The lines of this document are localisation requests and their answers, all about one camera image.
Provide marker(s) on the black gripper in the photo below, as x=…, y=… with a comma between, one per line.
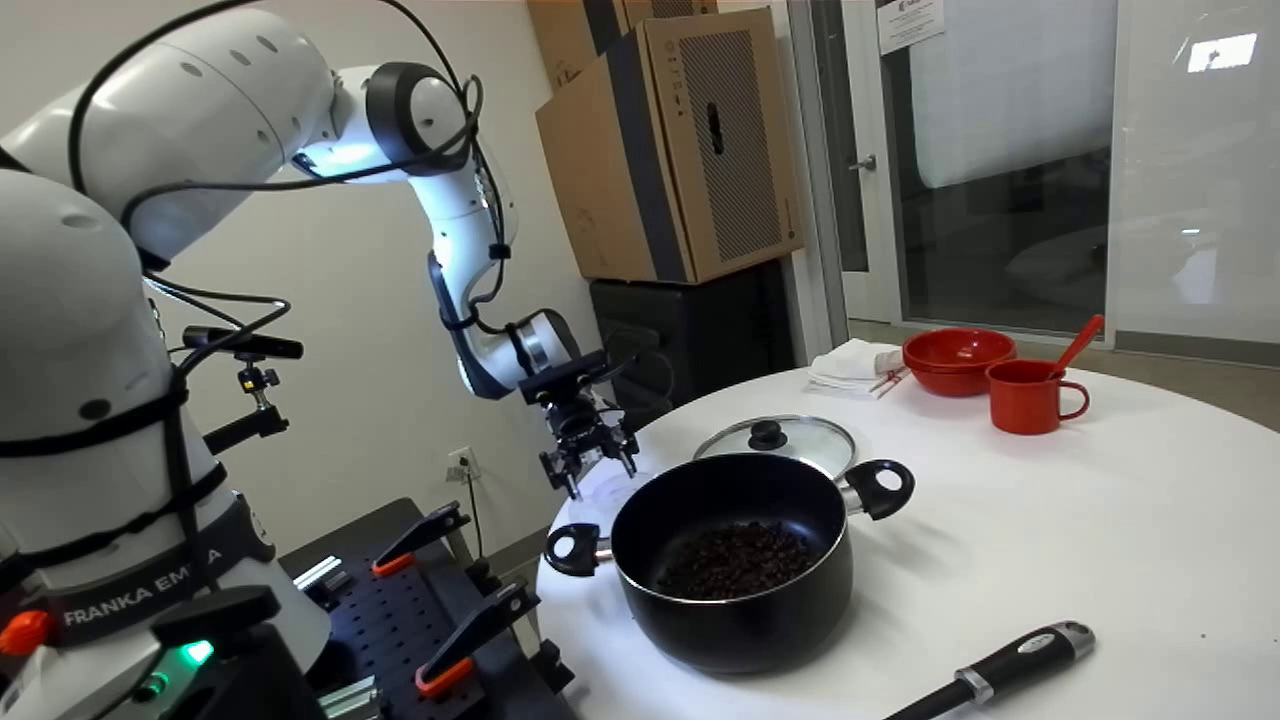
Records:
x=584, y=423

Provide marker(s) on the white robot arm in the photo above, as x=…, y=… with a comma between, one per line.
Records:
x=203, y=104

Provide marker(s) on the glass pot lid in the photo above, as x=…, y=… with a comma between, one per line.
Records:
x=764, y=433

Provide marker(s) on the black cooking pot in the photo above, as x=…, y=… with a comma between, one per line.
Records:
x=744, y=627

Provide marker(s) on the coffee beans pile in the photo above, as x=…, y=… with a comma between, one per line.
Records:
x=734, y=557

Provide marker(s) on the black cabinet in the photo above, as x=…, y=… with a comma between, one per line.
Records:
x=704, y=326

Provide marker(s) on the black orange bar clamp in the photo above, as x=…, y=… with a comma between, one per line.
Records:
x=419, y=541
x=464, y=646

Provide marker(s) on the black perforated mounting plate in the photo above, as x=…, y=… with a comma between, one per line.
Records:
x=387, y=627

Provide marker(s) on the white napkin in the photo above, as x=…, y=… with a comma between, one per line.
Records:
x=845, y=362

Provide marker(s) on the cardboard box with dark panel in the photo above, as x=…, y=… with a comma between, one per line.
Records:
x=694, y=160

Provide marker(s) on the glass door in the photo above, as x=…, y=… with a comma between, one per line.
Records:
x=866, y=243

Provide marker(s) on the red bowl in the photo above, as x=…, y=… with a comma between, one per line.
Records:
x=953, y=365

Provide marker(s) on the black box with green light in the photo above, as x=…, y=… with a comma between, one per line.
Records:
x=224, y=652

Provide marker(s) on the plain cardboard box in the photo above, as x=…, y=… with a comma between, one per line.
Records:
x=563, y=32

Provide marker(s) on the red mug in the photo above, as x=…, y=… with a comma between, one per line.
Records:
x=1026, y=402

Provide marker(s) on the black ladle spoon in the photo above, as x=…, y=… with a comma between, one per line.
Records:
x=1012, y=662

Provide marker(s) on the red spoon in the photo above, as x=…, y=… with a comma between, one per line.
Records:
x=1082, y=343

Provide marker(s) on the white door sign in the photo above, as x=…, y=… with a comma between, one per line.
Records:
x=909, y=22

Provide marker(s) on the orange round knob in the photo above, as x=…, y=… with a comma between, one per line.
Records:
x=25, y=635

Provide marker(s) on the white wall outlet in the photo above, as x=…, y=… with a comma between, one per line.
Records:
x=462, y=466

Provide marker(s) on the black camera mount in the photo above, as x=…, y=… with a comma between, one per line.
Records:
x=240, y=347

